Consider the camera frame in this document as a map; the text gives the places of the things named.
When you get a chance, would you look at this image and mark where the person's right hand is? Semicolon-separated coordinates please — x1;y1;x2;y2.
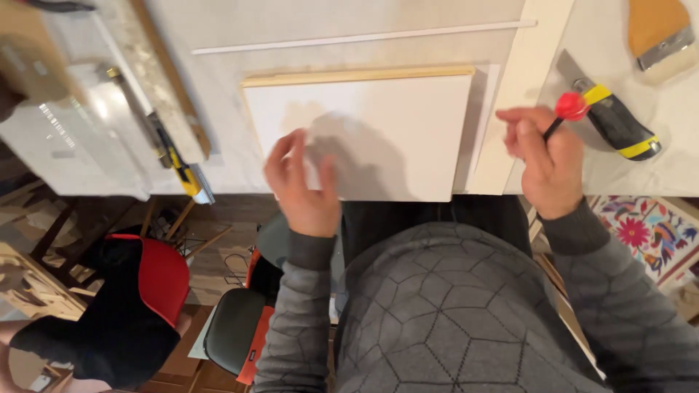
495;106;585;221

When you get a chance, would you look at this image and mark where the person's left hand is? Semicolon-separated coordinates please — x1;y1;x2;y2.
264;129;343;239

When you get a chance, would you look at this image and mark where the red-tipped black pencil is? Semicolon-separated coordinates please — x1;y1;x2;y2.
543;92;592;144

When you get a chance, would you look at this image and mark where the white flat board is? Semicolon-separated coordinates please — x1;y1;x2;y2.
467;0;576;195

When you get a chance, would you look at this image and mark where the black and yellow utility knife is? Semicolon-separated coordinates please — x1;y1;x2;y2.
555;49;663;161

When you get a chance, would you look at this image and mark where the white stretched canvas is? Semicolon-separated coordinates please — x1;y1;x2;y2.
241;65;477;203

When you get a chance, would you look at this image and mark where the colourful floral embroidered cloth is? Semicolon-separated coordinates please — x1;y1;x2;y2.
591;195;699;287

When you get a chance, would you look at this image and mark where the thin white stick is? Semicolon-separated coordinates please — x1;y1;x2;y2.
190;20;538;56

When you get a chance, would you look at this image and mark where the person's grey patterned sweater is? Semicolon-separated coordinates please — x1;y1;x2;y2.
333;221;612;393

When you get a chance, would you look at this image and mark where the black and orange chair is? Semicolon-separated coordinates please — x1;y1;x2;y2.
202;248;285;386

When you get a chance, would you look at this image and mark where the long wooden strip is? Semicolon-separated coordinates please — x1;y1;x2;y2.
129;0;213;160

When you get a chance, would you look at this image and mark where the yellow and black scraper tool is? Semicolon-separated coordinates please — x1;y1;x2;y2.
106;67;216;205

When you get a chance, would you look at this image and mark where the red chair with black cloth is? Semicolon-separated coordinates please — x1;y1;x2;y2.
8;234;192;389

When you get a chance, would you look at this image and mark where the brown cardboard piece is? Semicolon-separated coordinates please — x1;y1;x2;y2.
0;0;83;104

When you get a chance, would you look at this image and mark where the light wooden carved furniture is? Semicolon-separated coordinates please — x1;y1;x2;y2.
0;242;88;322

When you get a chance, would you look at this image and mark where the wide wooden-handled paintbrush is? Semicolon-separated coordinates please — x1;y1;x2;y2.
627;0;698;85

